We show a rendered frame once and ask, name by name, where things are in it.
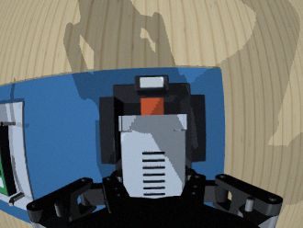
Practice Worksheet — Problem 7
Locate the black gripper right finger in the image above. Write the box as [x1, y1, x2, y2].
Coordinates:
[174, 165, 283, 228]

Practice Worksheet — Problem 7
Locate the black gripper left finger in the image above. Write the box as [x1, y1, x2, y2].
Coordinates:
[26, 166, 139, 228]

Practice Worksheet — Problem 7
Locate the blue flat plate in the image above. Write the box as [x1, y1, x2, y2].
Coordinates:
[0, 67, 225, 223]

